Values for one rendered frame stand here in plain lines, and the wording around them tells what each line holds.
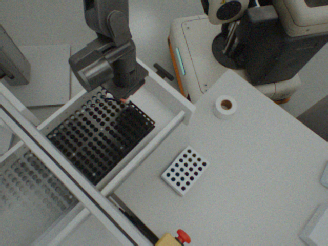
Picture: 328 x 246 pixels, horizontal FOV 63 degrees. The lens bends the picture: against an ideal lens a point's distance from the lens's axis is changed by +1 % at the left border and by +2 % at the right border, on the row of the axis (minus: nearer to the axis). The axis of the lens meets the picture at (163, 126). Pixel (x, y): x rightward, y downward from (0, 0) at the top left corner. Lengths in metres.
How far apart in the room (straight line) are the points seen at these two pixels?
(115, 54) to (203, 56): 1.12
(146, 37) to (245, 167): 1.38
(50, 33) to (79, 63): 1.63
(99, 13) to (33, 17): 1.79
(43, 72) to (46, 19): 0.46
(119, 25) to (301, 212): 0.72
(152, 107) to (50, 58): 1.26
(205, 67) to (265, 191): 0.89
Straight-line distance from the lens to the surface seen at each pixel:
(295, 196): 0.91
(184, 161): 0.78
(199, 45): 1.64
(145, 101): 0.80
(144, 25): 2.08
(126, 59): 0.52
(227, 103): 0.89
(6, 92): 0.79
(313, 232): 0.86
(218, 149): 0.85
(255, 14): 1.19
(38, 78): 1.90
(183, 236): 0.66
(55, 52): 1.98
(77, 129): 0.72
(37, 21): 2.23
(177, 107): 0.74
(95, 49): 0.51
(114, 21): 0.48
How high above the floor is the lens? 1.55
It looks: 69 degrees down
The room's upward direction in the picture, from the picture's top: 9 degrees clockwise
